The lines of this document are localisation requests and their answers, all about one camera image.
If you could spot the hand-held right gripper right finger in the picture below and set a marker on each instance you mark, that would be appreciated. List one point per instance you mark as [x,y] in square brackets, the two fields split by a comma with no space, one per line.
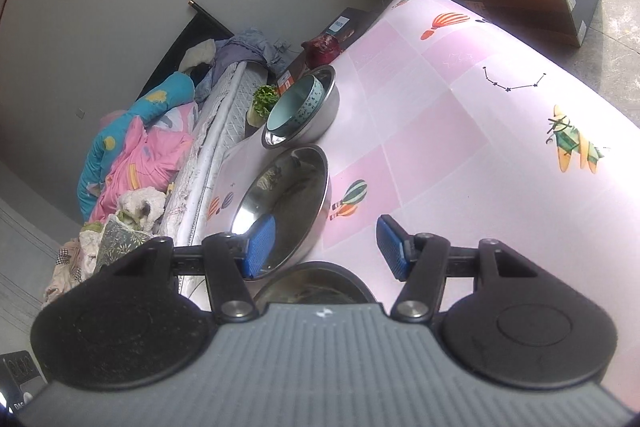
[392,247]

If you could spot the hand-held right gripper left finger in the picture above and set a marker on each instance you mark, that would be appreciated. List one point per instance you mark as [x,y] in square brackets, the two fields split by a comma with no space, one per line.
[260,247]

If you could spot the large steel bowl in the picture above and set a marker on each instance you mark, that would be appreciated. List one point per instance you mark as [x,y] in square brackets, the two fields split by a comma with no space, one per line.
[295,207]

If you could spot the shallow steel plate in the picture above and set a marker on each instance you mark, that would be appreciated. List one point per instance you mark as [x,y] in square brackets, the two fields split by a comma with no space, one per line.
[320,282]

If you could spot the small steel bowl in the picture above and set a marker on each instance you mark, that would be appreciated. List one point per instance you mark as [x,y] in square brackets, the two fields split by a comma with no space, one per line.
[320,122]

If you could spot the teal ceramic bowl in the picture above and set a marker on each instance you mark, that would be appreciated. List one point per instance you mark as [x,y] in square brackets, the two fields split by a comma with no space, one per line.
[300,107]

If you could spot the beige crumpled cloth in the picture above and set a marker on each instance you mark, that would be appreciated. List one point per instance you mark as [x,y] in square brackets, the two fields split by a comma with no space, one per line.
[70,267]

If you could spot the white fluffy cloth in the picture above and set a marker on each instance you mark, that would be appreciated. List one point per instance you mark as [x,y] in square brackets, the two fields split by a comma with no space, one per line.
[142,207]

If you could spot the white mattress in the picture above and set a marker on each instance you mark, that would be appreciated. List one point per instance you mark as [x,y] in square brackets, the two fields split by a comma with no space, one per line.
[225,117]

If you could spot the pile of bedding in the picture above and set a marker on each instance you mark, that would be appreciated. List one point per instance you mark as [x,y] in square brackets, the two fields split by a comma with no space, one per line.
[120,242]

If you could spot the napa cabbage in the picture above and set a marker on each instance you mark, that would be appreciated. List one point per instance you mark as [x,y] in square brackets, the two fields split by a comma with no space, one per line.
[265,102]

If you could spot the pink and blue quilt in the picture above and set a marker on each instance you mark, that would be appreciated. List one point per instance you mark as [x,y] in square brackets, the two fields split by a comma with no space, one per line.
[130,167]

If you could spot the grey clothes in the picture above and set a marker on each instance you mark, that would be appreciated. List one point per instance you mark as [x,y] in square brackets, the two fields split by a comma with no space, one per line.
[235,52]

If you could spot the red cabbage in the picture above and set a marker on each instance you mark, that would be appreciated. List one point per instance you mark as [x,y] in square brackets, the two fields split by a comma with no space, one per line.
[322,49]

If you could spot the black headboard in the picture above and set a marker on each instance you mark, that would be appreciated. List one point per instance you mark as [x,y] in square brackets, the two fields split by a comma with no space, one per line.
[190,37]

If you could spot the dark printed flat box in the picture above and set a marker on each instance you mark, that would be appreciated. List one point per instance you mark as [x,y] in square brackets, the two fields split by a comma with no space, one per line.
[350,24]

